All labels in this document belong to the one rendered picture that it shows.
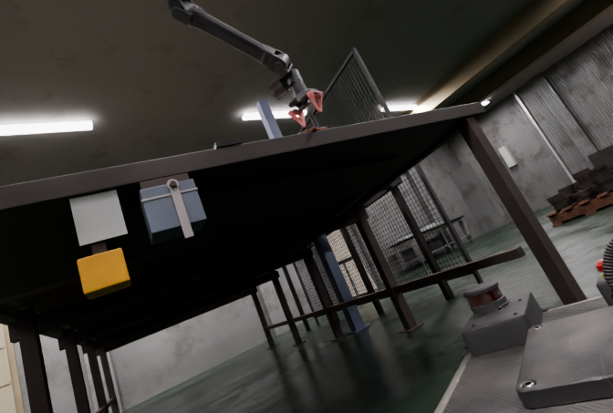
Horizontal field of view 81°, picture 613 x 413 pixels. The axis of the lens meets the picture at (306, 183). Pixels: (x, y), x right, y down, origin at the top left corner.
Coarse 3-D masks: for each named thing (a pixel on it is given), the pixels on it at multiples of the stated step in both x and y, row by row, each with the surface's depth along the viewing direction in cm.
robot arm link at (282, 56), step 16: (176, 16) 122; (192, 16) 123; (208, 16) 124; (208, 32) 126; (224, 32) 125; (240, 32) 127; (240, 48) 128; (256, 48) 127; (272, 48) 130; (272, 64) 128; (288, 64) 132
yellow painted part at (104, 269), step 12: (96, 252) 82; (108, 252) 80; (120, 252) 81; (84, 264) 77; (96, 264) 78; (108, 264) 79; (120, 264) 80; (84, 276) 76; (96, 276) 77; (108, 276) 78; (120, 276) 79; (84, 288) 75; (96, 288) 76; (108, 288) 78; (120, 288) 83
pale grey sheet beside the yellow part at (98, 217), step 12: (108, 192) 88; (72, 204) 84; (84, 204) 85; (96, 204) 86; (108, 204) 87; (84, 216) 84; (96, 216) 84; (108, 216) 85; (120, 216) 87; (84, 228) 83; (96, 228) 83; (108, 228) 84; (120, 228) 85; (84, 240) 82; (96, 240) 82
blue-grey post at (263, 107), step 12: (264, 108) 366; (264, 120) 366; (276, 132) 359; (324, 240) 327; (324, 252) 322; (324, 264) 325; (336, 264) 321; (336, 276) 316; (336, 288) 316; (348, 288) 316; (348, 300) 311; (348, 312) 306; (348, 324) 310; (360, 324) 306
